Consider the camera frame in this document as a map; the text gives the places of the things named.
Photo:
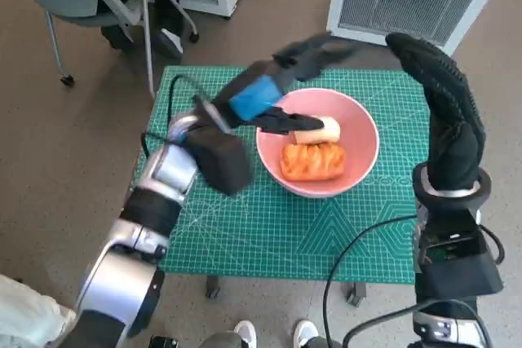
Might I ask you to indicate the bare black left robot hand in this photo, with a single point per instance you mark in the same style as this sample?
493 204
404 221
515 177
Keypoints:
257 95

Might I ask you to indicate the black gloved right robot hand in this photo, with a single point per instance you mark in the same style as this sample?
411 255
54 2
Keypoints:
452 132

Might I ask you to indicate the round toy bread bun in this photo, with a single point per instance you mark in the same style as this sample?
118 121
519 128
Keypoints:
322 132

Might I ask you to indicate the long orange toy bread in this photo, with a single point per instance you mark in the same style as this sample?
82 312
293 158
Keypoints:
310 160

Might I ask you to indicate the pink bowl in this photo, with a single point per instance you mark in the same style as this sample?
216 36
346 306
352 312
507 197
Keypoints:
350 120

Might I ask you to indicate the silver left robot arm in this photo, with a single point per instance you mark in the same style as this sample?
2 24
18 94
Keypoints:
118 278

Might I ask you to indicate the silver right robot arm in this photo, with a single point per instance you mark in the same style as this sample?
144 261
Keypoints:
436 303

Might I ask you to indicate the green cutting mat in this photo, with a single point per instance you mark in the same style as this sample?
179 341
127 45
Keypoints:
265 234

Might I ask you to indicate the person in light clothing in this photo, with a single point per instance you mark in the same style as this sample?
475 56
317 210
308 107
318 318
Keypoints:
24 311

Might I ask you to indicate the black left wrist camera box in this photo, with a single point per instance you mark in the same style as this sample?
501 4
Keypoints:
220 160

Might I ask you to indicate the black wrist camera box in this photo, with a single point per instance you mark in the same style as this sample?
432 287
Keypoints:
220 160
456 274

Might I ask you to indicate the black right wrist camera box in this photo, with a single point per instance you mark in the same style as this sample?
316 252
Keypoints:
456 274

